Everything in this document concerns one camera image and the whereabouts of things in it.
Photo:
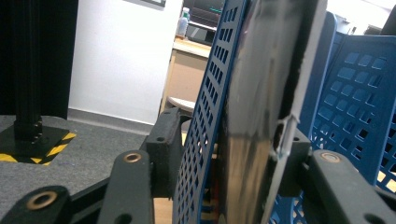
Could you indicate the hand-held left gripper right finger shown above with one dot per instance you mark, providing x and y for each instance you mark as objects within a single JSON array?
[{"x": 297, "y": 152}]

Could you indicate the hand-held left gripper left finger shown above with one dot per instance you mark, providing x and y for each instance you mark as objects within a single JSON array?
[{"x": 165, "y": 149}]

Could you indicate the grey portrait magazine red banner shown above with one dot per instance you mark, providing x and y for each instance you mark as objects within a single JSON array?
[{"x": 258, "y": 93}]

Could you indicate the blue plastic file rack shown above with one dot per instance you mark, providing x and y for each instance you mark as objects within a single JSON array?
[{"x": 351, "y": 93}]

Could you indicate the round flat base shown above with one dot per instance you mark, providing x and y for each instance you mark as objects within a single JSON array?
[{"x": 182, "y": 103}]

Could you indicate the beige wooden desk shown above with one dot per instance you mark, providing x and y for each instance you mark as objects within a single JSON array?
[{"x": 183, "y": 71}]

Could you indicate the white partition panel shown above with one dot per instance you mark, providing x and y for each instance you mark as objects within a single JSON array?
[{"x": 118, "y": 62}]

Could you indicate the black office printer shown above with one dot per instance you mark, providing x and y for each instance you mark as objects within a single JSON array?
[{"x": 202, "y": 31}]

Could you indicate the clear plastic bottle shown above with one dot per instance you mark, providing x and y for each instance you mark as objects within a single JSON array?
[{"x": 183, "y": 25}]

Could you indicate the black stand with striped base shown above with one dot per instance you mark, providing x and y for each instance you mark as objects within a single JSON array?
[{"x": 28, "y": 93}]

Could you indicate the black curtain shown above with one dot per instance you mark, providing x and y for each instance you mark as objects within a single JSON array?
[{"x": 56, "y": 46}]

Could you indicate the dark wall frame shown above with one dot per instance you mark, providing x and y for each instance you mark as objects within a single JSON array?
[{"x": 146, "y": 2}]

